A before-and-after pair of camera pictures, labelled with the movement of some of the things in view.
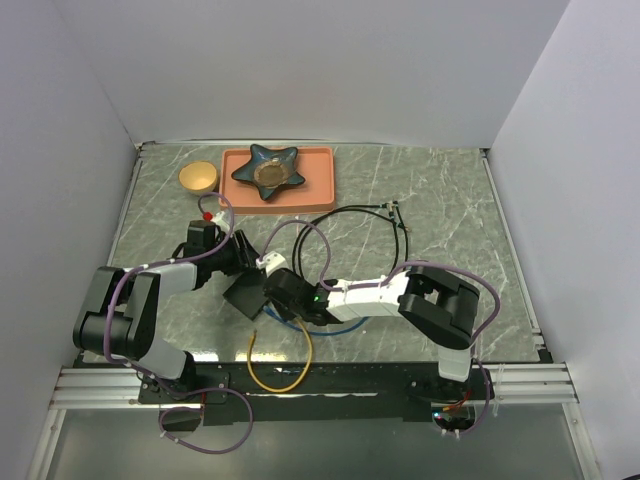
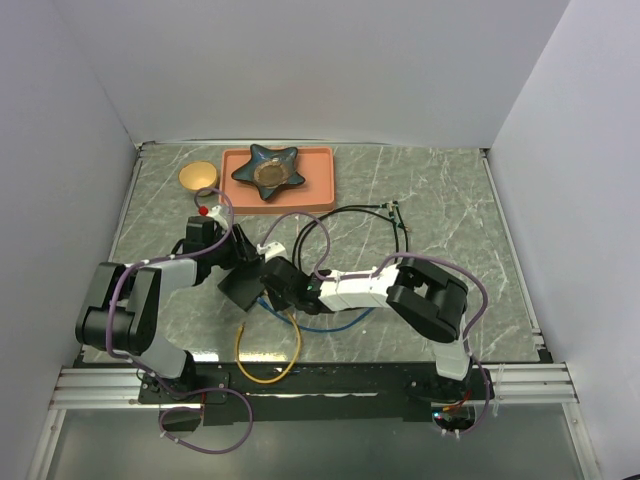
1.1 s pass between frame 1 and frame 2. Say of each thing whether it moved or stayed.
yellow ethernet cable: moved
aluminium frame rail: stayed
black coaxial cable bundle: stayed
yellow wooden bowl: stayed
